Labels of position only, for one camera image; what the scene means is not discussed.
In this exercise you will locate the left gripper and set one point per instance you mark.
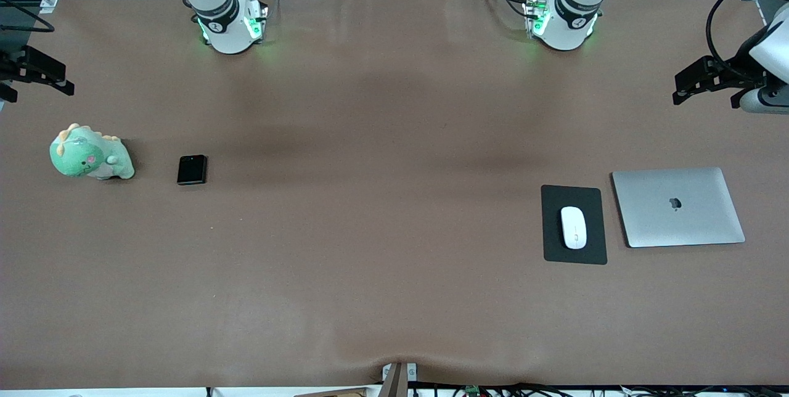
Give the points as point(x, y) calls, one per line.
point(738, 70)

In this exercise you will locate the black flip phone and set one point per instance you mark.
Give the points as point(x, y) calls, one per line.
point(192, 170)

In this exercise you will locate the white computer mouse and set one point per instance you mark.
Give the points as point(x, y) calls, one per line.
point(574, 227)

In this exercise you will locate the black mouse pad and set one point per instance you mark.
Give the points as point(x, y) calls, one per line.
point(555, 249)

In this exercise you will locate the green dinosaur plush toy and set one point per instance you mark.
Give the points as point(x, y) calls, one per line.
point(80, 156)

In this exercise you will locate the silver closed laptop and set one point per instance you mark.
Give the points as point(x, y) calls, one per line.
point(678, 224)

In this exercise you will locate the large table cover mat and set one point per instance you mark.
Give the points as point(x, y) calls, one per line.
point(394, 292)

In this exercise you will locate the small green circuit board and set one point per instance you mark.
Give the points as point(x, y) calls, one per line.
point(473, 391)

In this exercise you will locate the camera mounting post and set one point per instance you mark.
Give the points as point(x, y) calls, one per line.
point(394, 384)

